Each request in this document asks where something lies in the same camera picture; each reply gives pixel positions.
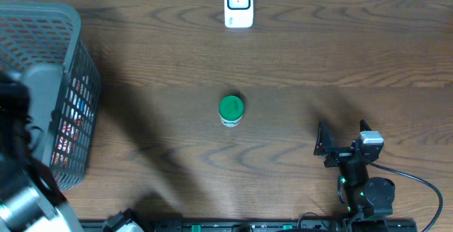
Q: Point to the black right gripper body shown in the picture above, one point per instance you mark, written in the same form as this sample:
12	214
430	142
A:
340	155

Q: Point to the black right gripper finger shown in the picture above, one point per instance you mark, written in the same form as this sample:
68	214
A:
324	139
364	126

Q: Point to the green lid white jar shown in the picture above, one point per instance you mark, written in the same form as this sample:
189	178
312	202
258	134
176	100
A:
231	110

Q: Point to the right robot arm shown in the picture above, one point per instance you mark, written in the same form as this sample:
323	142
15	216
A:
369	200

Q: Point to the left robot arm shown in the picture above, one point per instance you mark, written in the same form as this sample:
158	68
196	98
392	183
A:
30	198

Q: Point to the white barcode scanner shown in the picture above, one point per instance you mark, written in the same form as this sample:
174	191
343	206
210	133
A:
238	13

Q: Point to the grey plastic mesh basket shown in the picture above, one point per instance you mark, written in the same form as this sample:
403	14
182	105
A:
41	47

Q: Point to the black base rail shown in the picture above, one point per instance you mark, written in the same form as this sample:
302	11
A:
270	226

